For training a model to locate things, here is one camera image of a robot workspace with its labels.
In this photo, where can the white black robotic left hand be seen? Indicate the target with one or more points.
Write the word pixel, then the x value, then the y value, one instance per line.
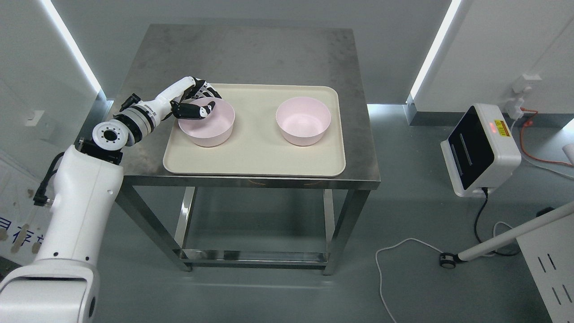
pixel 188 88

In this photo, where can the pink bowl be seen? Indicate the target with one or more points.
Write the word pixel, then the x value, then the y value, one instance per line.
pixel 302 120
pixel 215 129

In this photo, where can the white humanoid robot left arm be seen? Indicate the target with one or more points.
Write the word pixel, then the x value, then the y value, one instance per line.
pixel 62 283

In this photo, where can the stainless steel table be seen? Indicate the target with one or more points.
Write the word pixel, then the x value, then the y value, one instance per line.
pixel 307 56

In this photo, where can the beige plastic tray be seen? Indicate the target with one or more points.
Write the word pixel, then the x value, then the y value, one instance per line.
pixel 256 146

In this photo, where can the white sign with blue characters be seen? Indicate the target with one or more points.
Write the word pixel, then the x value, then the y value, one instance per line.
pixel 23 225

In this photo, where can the white black box device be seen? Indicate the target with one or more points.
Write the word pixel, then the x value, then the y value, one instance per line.
pixel 480 153

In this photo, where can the white stand leg with caster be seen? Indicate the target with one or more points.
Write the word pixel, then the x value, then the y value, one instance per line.
pixel 450 261

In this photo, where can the white perforated panel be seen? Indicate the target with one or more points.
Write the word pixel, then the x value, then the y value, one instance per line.
pixel 549 254

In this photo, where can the white wall socket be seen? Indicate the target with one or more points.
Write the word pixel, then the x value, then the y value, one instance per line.
pixel 521 88

